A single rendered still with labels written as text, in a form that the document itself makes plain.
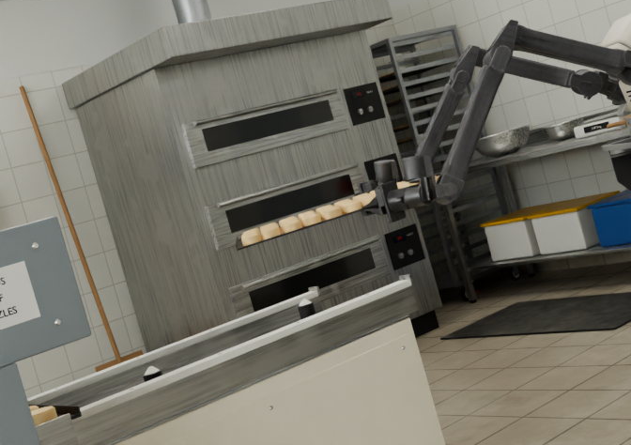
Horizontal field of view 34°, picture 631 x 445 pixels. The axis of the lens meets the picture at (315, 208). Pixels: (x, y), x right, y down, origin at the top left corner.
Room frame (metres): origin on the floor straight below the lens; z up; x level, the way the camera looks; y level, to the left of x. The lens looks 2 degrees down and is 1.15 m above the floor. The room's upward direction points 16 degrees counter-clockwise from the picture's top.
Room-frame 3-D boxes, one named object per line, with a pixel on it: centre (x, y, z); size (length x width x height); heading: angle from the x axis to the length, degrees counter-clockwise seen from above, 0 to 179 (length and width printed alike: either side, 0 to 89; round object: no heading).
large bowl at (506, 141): (6.71, -1.27, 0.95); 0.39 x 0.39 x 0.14
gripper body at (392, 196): (2.68, -0.21, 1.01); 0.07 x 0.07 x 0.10; 48
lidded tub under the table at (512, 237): (6.72, -1.29, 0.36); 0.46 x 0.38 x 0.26; 126
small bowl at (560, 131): (6.47, -1.61, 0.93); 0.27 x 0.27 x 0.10
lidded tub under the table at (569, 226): (6.41, -1.54, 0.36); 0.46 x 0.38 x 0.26; 128
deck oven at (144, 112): (6.11, 0.24, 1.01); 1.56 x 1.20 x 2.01; 128
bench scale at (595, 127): (6.05, -1.78, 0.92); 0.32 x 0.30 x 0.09; 135
